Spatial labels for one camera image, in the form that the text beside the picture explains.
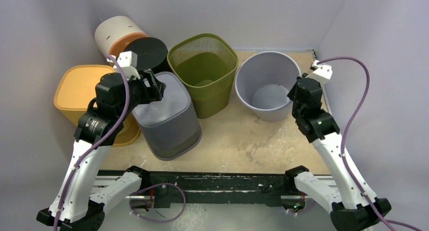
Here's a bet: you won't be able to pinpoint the olive green waste bin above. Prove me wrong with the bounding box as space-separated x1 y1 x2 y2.
167 33 238 119

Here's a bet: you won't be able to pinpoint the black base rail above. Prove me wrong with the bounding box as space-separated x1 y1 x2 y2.
99 166 319 210

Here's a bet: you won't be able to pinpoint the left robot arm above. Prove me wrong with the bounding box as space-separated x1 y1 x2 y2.
36 69 166 230

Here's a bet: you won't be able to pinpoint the multicolour round drawer cabinet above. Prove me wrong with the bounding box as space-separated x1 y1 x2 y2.
94 16 148 57

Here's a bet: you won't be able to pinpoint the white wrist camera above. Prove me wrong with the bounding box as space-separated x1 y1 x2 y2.
306 60 333 86
113 51 141 80

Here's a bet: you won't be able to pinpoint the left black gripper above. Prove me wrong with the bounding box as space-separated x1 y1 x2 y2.
117 69 165 120

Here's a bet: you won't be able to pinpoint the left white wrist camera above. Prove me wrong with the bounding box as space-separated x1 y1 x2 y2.
113 51 141 80

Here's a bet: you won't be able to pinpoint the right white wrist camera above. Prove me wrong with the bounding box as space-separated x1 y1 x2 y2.
306 60 333 86

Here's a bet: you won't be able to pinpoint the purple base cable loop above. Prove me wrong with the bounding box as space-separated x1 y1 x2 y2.
128 182 186 223

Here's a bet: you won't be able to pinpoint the light grey round bin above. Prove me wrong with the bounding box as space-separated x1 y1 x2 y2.
235 51 301 122

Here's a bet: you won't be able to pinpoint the black round waste bin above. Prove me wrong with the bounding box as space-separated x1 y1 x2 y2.
124 37 172 74

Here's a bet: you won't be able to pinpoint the dark grey mesh waste bin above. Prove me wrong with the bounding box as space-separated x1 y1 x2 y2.
132 72 202 161

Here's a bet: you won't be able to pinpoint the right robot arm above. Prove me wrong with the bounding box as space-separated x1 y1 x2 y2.
284 77 392 230

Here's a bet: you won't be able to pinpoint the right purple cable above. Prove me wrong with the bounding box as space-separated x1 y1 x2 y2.
315 57 423 231

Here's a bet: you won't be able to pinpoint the yellow ribbed waste bin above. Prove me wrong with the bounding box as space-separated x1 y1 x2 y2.
54 65 141 147

